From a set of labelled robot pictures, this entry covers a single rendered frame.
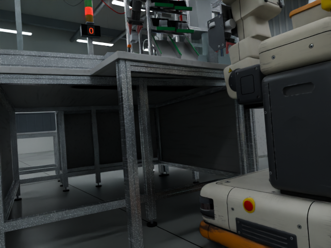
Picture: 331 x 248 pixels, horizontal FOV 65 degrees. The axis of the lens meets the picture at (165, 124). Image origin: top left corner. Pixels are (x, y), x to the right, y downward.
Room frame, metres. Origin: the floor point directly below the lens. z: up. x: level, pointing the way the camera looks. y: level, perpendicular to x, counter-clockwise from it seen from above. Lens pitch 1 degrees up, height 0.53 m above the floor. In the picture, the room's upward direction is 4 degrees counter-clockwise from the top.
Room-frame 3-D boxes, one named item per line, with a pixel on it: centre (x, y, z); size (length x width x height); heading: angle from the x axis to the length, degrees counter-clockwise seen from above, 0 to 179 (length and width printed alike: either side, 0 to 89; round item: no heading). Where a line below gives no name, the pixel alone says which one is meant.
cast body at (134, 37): (1.67, 0.16, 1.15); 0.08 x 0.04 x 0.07; 21
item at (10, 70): (2.05, 0.42, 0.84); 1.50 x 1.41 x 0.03; 117
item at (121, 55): (1.57, 0.01, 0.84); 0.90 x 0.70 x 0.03; 125
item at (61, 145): (3.17, 0.14, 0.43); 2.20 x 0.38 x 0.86; 117
